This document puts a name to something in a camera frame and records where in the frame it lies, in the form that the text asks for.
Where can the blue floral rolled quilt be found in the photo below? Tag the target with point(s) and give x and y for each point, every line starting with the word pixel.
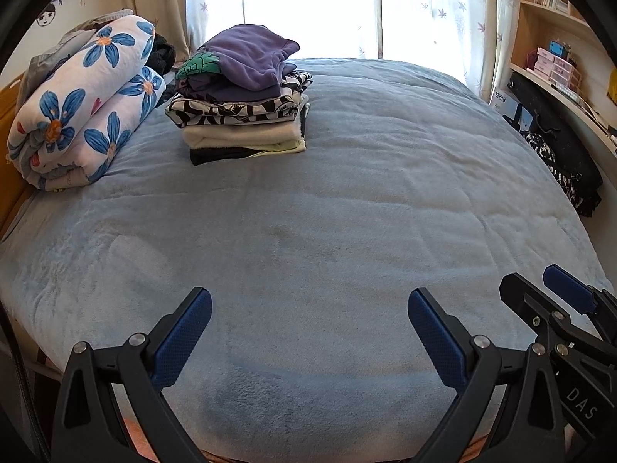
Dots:
pixel 86 106

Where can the black hanging bag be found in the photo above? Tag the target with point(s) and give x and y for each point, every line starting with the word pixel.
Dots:
pixel 559 140

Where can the black white patterned folded garment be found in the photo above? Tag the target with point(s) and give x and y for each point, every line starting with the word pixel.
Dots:
pixel 231 111

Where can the face drawing wall sticker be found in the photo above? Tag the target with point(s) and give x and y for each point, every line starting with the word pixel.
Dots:
pixel 48 14

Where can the black crumpled cloth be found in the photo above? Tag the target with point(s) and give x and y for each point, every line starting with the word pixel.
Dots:
pixel 163 53

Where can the beige curtain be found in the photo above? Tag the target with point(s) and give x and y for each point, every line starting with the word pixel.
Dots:
pixel 501 24
pixel 154 0

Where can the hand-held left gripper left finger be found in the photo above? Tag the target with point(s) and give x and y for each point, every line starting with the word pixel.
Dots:
pixel 185 333

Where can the white blue cardboard box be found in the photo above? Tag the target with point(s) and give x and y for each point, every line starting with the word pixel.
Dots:
pixel 508 103

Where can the cream fleece folded garment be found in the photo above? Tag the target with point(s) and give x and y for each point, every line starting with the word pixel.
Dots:
pixel 236 136

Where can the pale yellow folded garment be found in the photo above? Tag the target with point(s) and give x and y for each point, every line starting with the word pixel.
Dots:
pixel 284 145

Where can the small blue box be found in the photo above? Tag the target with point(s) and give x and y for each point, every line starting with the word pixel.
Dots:
pixel 559 50

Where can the stack of pink boxes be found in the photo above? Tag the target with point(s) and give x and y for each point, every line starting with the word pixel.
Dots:
pixel 554 67

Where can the wooden shelf unit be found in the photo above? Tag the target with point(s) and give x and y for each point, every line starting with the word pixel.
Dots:
pixel 540 29

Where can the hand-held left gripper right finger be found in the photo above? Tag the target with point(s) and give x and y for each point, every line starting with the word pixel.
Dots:
pixel 436 333

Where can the grey pillow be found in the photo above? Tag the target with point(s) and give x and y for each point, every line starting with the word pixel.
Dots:
pixel 46 62

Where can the purple printed hoodie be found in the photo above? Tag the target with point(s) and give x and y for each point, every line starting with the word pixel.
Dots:
pixel 246 60

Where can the white sheer floral curtain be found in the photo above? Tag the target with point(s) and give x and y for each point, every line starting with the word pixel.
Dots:
pixel 328 5

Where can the light blue bed blanket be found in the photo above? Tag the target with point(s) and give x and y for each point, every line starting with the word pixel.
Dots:
pixel 313 231

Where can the wooden headboard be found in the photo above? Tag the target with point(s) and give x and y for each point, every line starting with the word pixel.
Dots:
pixel 12 120

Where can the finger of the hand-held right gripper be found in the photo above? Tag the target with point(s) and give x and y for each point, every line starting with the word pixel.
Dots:
pixel 530 299
pixel 569 287

